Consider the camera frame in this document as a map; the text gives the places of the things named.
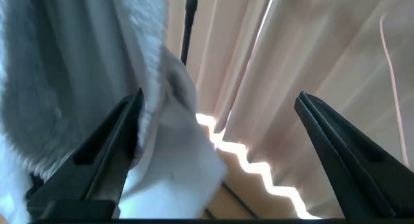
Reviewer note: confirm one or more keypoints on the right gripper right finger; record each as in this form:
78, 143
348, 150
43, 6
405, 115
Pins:
352, 162

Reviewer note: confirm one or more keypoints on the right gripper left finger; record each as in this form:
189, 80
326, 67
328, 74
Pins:
93, 165

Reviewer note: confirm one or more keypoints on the pale grey shorts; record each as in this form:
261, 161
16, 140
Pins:
64, 72

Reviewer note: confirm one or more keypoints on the pink clothes hanger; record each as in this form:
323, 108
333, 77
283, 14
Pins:
395, 97

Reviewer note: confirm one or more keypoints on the black clothes rack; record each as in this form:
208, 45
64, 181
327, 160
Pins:
189, 23

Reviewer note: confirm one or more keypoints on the beige curtain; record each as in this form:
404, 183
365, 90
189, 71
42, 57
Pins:
307, 55

